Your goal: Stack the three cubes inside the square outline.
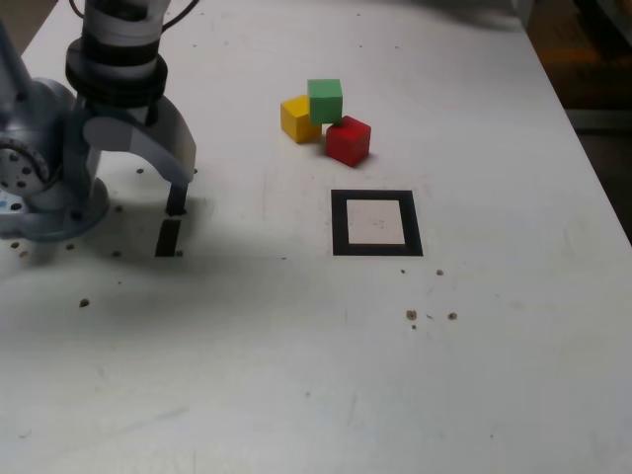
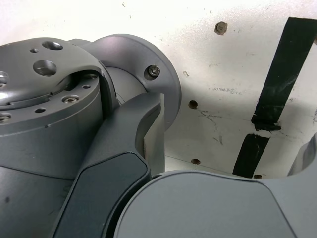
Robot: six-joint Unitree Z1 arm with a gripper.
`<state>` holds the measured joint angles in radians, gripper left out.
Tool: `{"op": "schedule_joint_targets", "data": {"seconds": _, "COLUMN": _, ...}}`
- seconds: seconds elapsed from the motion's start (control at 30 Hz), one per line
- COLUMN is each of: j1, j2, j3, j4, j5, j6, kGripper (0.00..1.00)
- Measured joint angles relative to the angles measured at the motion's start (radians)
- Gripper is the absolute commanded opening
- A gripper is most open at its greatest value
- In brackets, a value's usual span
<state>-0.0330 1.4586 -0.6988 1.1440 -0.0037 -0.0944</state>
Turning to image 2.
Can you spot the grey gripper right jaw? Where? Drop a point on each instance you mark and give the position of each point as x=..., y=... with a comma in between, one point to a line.
x=210, y=208

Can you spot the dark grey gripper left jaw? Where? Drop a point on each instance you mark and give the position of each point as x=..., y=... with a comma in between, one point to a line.
x=111, y=158

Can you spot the black tape strip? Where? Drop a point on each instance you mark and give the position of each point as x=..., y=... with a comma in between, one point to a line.
x=284, y=74

